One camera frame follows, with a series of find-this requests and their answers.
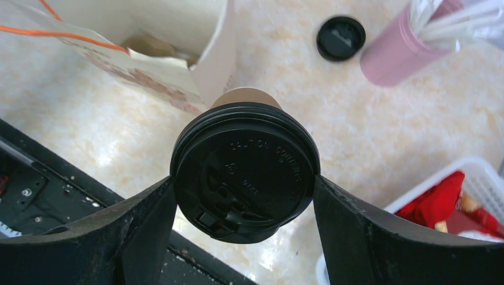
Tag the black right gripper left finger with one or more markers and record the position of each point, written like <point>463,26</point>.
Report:
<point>122,244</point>

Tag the brown pulp cup carrier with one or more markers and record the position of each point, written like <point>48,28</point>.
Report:
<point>150,46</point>

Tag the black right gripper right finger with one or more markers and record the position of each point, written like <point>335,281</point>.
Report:
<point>364,244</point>

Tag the black plastic cup lid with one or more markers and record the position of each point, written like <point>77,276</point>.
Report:
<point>243,170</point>

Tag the white wrapped straws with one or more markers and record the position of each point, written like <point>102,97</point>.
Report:
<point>480,21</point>

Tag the red snack packet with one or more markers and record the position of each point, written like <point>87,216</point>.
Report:
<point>447,208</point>

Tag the cream paper gift bag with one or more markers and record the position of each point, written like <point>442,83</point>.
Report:
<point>181,51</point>

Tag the spare black cup lid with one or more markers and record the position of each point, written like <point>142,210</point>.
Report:
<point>340,38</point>

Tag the pink straw holder cup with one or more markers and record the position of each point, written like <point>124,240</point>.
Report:
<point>397,53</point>

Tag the brown paper coffee cup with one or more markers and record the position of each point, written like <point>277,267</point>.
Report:
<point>246,94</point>

